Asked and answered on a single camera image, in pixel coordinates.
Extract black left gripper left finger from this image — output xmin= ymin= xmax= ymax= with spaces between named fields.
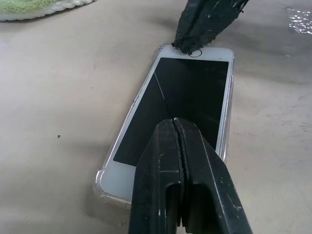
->
xmin=128 ymin=118 xmax=188 ymax=234

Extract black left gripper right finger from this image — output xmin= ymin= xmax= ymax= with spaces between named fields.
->
xmin=174 ymin=117 xmax=254 ymax=234

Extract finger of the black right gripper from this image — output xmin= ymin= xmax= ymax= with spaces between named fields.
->
xmin=172 ymin=0 xmax=198 ymax=53
xmin=184 ymin=0 xmax=250 ymax=54

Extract white and silver smartphone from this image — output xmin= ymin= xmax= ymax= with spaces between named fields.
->
xmin=101 ymin=45 xmax=233 ymax=204

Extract shiny clear plastic film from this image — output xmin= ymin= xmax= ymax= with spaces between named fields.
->
xmin=285 ymin=7 xmax=312 ymax=35

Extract green and white towel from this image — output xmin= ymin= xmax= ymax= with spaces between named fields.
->
xmin=0 ymin=0 xmax=98 ymax=22

